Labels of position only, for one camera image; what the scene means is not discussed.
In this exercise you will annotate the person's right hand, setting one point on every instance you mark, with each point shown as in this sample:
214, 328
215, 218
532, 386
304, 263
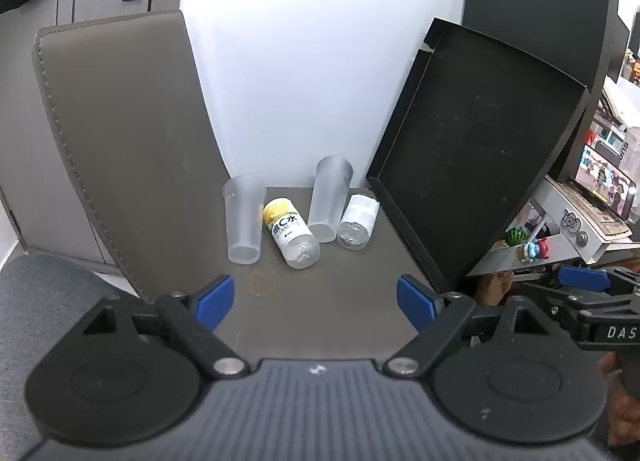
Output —
620, 421

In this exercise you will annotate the translucent plastic container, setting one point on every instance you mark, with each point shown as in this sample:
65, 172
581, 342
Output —
632, 151

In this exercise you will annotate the watermelon toy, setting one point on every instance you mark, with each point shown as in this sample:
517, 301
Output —
517, 236

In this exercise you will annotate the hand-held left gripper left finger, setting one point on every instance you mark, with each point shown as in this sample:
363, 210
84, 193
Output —
215, 297

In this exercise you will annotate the translucent plastic cup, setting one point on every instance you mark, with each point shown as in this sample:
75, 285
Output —
327, 201
244, 226

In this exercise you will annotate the person's bare foot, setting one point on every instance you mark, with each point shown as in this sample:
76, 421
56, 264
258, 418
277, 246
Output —
492, 288

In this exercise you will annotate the tan rubber band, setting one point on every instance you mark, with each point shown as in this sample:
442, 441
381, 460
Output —
251, 286

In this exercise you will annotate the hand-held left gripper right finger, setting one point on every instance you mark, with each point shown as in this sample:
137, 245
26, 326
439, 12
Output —
415, 302

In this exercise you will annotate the grey cloth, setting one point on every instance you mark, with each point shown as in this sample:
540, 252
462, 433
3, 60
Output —
30, 301

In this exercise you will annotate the grey leather mat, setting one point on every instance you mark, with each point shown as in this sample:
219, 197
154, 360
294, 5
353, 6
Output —
135, 151

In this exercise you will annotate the black rectangular tray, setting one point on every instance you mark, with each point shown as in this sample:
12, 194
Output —
480, 151

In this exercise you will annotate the white label clear bottle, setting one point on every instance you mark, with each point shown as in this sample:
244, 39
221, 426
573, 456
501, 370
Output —
357, 221

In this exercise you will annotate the blue toy figure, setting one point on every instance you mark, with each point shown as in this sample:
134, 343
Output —
535, 249

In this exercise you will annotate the white printed box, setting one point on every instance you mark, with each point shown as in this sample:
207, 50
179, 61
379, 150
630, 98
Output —
575, 221

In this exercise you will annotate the phone with lit screen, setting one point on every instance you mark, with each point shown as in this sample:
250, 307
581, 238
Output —
602, 178

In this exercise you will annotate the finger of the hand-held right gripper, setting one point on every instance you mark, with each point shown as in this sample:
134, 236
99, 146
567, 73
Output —
582, 278
555, 303

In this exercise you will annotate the yellow label plastic bottle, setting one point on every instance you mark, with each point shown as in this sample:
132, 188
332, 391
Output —
291, 236

